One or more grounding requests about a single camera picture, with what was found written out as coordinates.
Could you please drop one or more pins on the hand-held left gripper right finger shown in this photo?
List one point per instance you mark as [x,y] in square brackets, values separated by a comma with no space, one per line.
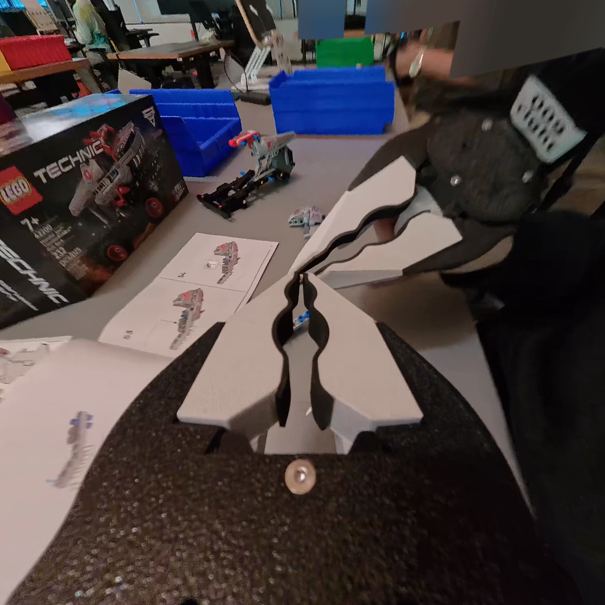
[364,373]

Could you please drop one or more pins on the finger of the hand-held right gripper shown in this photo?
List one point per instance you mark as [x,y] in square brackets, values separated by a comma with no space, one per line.
[416,241]
[373,194]

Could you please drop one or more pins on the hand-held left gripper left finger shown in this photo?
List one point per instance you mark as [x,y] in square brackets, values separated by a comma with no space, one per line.
[236,373]

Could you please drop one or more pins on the grey bent beam blue pin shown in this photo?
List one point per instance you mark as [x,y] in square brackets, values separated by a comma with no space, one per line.
[301,322]

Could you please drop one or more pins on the grey desk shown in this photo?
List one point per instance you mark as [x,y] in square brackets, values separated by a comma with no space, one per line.
[425,331]

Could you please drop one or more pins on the grey red shark head assembly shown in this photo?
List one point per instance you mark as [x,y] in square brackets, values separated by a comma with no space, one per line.
[307,220]

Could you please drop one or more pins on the open instruction booklet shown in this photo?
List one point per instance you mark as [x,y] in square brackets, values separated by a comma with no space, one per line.
[203,283]

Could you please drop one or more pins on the blue plastic storage bin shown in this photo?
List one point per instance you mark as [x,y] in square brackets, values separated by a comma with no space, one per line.
[331,104]
[208,137]

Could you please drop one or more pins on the black toy vehicle chassis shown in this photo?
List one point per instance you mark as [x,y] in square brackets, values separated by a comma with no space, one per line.
[255,175]

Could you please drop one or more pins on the green box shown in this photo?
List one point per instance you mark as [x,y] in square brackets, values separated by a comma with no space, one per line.
[345,53]

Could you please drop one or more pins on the white metal stand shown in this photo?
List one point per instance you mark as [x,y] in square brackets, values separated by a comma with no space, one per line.
[257,61]

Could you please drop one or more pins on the person's dark clothing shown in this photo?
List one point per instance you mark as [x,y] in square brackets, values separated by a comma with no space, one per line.
[557,378]

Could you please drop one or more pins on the black toy set box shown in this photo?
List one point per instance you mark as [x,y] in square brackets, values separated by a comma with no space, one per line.
[85,198]

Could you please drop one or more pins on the wooden table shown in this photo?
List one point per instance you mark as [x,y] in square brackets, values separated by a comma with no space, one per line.
[175,51]

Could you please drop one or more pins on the red crate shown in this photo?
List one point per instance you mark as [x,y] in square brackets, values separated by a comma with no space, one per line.
[33,52]

